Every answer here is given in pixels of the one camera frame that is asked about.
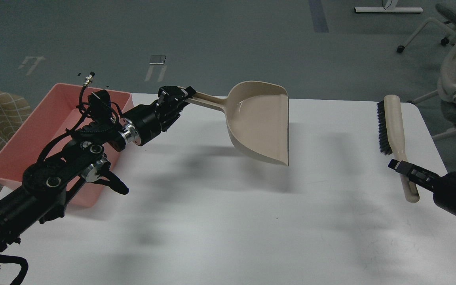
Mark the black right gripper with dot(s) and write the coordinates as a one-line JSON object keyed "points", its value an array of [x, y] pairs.
{"points": [[444, 194]]}

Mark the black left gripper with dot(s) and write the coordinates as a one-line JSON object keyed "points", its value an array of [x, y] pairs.
{"points": [[141, 123]]}

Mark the beige hand brush black bristles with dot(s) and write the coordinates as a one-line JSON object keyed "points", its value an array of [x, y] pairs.
{"points": [[391, 136]]}

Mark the beige plastic dustpan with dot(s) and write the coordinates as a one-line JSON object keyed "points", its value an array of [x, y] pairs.
{"points": [[257, 119]]}

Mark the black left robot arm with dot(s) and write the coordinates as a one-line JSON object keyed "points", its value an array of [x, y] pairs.
{"points": [[78, 157]]}

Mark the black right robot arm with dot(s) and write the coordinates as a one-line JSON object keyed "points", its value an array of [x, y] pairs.
{"points": [[443, 188]]}

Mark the pink plastic bin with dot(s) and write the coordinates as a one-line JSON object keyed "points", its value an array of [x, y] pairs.
{"points": [[56, 112]]}

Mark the silver floor socket plate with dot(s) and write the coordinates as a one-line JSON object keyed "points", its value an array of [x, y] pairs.
{"points": [[157, 59]]}

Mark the grey office chair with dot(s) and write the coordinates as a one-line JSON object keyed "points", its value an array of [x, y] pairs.
{"points": [[444, 22]]}

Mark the white desk base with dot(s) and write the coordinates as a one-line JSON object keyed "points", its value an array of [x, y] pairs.
{"points": [[388, 7]]}

